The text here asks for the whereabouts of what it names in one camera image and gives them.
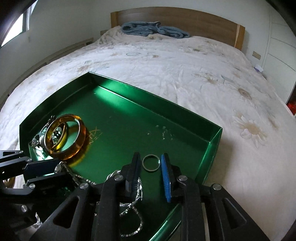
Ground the white wardrobe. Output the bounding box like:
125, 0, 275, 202
263, 8, 295, 103

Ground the amber translucent bangle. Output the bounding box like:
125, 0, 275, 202
43, 114, 86, 161

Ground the thin silver bangle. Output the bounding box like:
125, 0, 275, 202
34, 115, 69, 151

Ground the window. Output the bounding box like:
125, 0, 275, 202
1, 0, 38, 47

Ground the blue folded blanket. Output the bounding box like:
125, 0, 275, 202
121, 21, 191, 39

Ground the wooden headboard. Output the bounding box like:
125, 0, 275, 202
110, 6, 245, 50

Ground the red box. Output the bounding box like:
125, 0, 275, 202
287, 101, 296, 115

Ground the wall socket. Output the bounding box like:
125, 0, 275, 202
252, 51, 261, 60
100, 30, 108, 36

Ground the floral white bed duvet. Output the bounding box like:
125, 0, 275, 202
1, 27, 295, 240

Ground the beige low side shelf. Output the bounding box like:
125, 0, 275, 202
1, 38, 94, 104

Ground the silver ring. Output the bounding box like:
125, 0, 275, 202
141, 154, 161, 172

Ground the green jewelry tray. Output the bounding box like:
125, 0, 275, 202
19, 73, 222, 240

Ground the right wall socket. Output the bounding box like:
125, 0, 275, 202
252, 51, 261, 60

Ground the tissue box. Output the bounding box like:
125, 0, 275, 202
254, 64, 263, 73

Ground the left wall socket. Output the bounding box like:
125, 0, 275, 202
100, 30, 108, 36

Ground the silver chain necklace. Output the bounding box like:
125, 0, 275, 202
55, 161, 144, 238

